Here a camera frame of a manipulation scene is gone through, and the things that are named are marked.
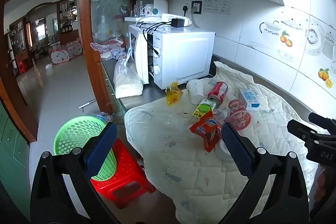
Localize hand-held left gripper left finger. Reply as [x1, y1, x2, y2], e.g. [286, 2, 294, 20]
[30, 122, 121, 224]

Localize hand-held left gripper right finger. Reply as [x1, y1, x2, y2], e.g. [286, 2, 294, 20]
[221, 122, 310, 224]

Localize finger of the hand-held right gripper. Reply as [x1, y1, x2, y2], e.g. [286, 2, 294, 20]
[287, 120, 319, 147]
[308, 112, 336, 135]

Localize white plastic lid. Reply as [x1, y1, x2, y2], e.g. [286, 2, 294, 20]
[215, 139, 235, 162]

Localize green plastic mesh basket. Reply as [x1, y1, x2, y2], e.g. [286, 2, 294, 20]
[53, 115, 118, 182]

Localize red instant noodle cup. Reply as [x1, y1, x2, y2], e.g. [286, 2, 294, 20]
[228, 99, 252, 130]

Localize red snack packet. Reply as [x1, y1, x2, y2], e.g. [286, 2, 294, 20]
[189, 110, 222, 153]

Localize red soda can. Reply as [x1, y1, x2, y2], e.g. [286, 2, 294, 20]
[207, 81, 229, 105]

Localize yellow snack wrapper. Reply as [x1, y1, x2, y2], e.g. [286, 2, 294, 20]
[165, 81, 184, 105]

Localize person's right hand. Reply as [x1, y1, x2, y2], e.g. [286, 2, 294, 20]
[314, 165, 335, 205]

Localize crumpled plastic bag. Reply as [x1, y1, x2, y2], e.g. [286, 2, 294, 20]
[95, 111, 116, 124]

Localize red plastic stool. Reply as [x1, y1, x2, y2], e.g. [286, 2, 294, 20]
[90, 138, 157, 209]

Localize crumpled clear plastic wrapper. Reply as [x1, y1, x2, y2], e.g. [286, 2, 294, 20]
[213, 107, 232, 125]

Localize thin white stick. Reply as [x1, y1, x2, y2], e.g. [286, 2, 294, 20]
[79, 99, 97, 108]

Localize blue and white milk carton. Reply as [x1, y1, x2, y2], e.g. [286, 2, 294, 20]
[239, 89, 260, 111]

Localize white quilted cloth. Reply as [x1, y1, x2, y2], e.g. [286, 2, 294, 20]
[124, 61, 330, 224]

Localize green base cabinet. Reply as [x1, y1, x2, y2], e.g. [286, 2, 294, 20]
[100, 60, 127, 119]

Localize clear bag of white noodles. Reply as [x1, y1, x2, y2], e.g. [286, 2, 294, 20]
[113, 48, 143, 98]

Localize white paper cup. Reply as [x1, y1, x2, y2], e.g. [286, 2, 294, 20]
[186, 79, 205, 105]

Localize green door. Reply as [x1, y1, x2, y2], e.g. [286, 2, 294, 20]
[0, 101, 31, 220]

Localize clear plastic bags pile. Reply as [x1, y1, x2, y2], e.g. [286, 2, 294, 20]
[91, 38, 125, 60]

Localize pink polka dot play tent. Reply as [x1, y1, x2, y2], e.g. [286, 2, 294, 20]
[51, 40, 82, 65]

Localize white microwave oven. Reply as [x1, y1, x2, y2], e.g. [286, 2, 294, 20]
[128, 23, 216, 90]

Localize wooden display cabinet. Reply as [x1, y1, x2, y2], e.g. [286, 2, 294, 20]
[56, 0, 81, 42]

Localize white power strip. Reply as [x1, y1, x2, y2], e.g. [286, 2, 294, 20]
[161, 13, 192, 26]

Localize white countertop appliance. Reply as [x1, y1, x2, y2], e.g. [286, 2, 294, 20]
[142, 0, 168, 17]

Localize black charger cable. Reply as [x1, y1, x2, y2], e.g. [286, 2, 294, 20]
[135, 21, 172, 56]

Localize brown wooden door frame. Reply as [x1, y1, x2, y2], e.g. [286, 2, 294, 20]
[79, 0, 114, 113]

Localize wall notice stickers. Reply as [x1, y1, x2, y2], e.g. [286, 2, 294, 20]
[203, 0, 231, 14]

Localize wall socket with plug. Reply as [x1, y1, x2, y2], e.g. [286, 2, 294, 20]
[182, 0, 202, 15]

